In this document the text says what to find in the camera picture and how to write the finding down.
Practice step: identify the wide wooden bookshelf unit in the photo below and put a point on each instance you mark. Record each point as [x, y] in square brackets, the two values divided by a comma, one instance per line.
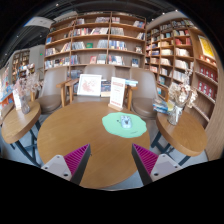
[100, 43]

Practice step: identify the distant wooden bookshelf unit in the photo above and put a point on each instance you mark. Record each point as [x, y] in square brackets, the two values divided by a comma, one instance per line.
[20, 63]

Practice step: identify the curved wooden bookshelf unit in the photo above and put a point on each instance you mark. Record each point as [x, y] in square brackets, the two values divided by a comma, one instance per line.
[180, 50]

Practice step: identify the dark blue book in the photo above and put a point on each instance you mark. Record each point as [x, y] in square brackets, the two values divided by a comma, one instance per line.
[106, 88]

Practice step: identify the white framed picture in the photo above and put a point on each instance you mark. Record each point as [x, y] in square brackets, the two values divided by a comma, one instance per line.
[89, 85]

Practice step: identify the transparent computer mouse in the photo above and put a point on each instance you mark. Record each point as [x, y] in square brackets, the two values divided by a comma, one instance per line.
[126, 121]

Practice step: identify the beige wooden armchair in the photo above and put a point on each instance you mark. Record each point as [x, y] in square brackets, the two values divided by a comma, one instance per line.
[50, 98]
[100, 69]
[145, 91]

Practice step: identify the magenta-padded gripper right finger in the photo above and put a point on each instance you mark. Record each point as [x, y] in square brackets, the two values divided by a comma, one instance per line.
[165, 165]

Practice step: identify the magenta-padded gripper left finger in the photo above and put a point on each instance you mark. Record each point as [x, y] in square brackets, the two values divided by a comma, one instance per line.
[58, 166]

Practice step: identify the green smiley mouse pad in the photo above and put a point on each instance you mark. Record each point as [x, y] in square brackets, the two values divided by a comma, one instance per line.
[111, 125]

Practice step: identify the small white card sign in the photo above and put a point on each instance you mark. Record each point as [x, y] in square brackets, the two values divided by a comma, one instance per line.
[16, 99]

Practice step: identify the white red sign stand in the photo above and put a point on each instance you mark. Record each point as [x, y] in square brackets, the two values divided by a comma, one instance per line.
[117, 92]

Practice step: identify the glass vase with pink flowers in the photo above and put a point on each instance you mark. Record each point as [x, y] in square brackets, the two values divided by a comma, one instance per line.
[25, 106]

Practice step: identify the stack of books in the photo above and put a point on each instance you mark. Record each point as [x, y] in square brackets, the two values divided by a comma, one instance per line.
[160, 106]

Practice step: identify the round wooden side table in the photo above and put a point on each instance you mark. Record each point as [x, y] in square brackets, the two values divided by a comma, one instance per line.
[18, 123]
[181, 135]

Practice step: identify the light blue book stack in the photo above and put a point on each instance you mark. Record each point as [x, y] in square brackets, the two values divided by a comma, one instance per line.
[131, 82]

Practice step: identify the glass vase with cream flowers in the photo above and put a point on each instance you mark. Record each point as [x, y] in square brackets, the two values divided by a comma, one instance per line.
[175, 115]

